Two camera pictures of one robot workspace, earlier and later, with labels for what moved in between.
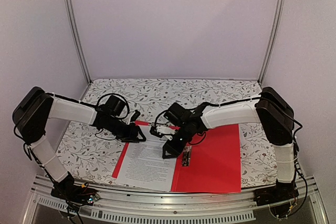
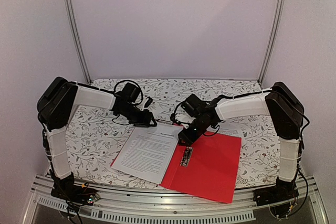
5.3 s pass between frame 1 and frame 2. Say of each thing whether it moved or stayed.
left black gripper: moved
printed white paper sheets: moved
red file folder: moved
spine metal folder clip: stayed
